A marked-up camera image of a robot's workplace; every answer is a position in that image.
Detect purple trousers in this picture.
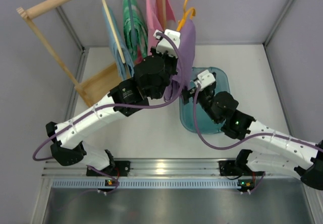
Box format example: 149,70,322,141
163,19,196,102

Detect orange plastic hanger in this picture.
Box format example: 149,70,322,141
176,0,196,32

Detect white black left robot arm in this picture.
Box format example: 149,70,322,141
46,46,178,174

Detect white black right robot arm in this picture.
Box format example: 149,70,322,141
182,84,322,190

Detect pink trousers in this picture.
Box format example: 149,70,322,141
146,0,163,55

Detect light blue trousers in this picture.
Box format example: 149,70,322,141
101,6,137,80

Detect green patterned trousers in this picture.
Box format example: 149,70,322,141
123,0,148,61

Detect light wooden hanger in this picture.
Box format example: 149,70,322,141
101,0,126,64

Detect teal plastic bin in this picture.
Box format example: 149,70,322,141
179,67,230,134

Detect wooden clothes rack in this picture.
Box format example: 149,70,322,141
16,0,169,108

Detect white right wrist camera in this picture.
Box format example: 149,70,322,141
194,70,216,90

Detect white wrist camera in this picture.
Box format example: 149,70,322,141
153,29,181,58
194,70,216,90

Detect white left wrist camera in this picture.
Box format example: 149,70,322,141
153,29,181,58

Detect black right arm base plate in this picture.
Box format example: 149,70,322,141
219,159,264,177

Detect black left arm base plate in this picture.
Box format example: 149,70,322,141
86,160,131,177

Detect aluminium mounting rail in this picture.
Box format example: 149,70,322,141
41,157,315,178

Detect white slotted cable duct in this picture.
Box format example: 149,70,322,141
52,179,241,189

